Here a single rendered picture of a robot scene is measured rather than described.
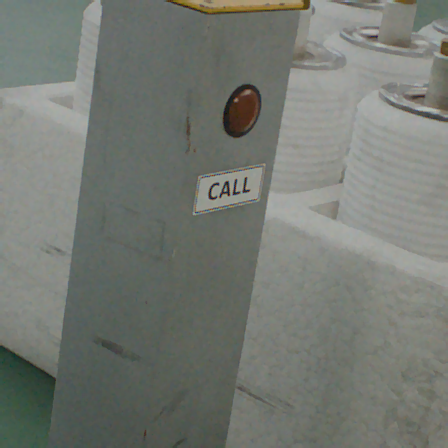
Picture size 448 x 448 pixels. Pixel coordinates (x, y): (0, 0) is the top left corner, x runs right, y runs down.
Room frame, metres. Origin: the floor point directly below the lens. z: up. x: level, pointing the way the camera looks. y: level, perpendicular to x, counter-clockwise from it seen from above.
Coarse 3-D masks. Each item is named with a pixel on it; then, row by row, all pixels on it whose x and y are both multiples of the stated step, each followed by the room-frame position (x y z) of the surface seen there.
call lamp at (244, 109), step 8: (240, 96) 0.62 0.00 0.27; (248, 96) 0.62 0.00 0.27; (256, 96) 0.63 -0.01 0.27; (232, 104) 0.61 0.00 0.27; (240, 104) 0.62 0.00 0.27; (248, 104) 0.62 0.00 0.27; (256, 104) 0.63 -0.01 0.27; (232, 112) 0.61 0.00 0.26; (240, 112) 0.62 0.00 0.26; (248, 112) 0.62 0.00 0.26; (256, 112) 0.63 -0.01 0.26; (232, 120) 0.61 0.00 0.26; (240, 120) 0.62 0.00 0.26; (248, 120) 0.62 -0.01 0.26; (232, 128) 0.62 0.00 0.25; (240, 128) 0.62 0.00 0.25; (248, 128) 0.63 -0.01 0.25
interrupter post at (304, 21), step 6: (306, 12) 0.82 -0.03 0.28; (300, 18) 0.82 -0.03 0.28; (306, 18) 0.82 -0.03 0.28; (300, 24) 0.82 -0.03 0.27; (306, 24) 0.82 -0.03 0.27; (300, 30) 0.82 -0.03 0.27; (306, 30) 0.82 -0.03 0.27; (300, 36) 0.82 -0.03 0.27; (306, 36) 0.82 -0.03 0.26; (300, 42) 0.82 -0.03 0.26; (306, 42) 0.82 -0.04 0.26; (294, 48) 0.82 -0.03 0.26; (300, 48) 0.82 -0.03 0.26; (294, 54) 0.82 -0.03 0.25; (300, 54) 0.82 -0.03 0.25
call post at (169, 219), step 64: (128, 0) 0.63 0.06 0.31; (128, 64) 0.62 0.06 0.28; (192, 64) 0.60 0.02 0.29; (256, 64) 0.63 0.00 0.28; (128, 128) 0.62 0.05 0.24; (192, 128) 0.60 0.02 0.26; (256, 128) 0.63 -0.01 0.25; (128, 192) 0.62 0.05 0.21; (192, 192) 0.60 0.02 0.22; (256, 192) 0.64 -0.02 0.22; (128, 256) 0.61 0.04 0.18; (192, 256) 0.61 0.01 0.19; (256, 256) 0.65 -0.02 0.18; (64, 320) 0.64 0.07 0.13; (128, 320) 0.61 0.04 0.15; (192, 320) 0.61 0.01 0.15; (64, 384) 0.63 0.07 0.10; (128, 384) 0.61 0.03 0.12; (192, 384) 0.62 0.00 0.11
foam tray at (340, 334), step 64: (0, 128) 0.88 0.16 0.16; (64, 128) 0.84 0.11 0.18; (0, 192) 0.87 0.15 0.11; (64, 192) 0.83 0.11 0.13; (320, 192) 0.78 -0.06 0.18; (0, 256) 0.87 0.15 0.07; (64, 256) 0.83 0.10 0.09; (320, 256) 0.70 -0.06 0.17; (384, 256) 0.68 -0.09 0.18; (0, 320) 0.86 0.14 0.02; (256, 320) 0.72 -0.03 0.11; (320, 320) 0.69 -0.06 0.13; (384, 320) 0.67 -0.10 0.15; (256, 384) 0.72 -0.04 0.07; (320, 384) 0.69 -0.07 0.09; (384, 384) 0.66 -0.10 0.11
